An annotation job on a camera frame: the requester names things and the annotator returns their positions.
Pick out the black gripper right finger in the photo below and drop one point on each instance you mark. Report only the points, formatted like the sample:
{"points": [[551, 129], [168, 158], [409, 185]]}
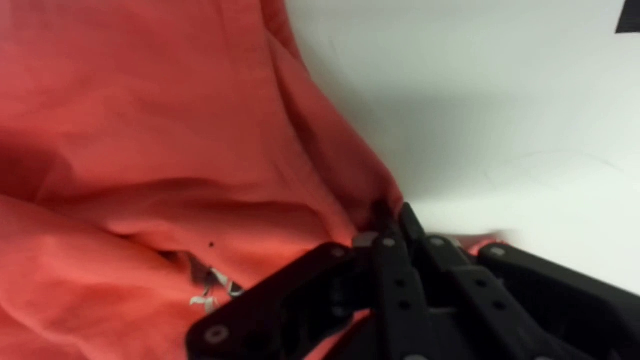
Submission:
{"points": [[533, 300]]}

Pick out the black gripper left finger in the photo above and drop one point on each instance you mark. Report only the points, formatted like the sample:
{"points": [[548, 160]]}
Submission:
{"points": [[280, 292]]}

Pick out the pink shirt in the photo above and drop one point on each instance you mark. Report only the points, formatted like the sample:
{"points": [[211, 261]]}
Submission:
{"points": [[167, 133]]}

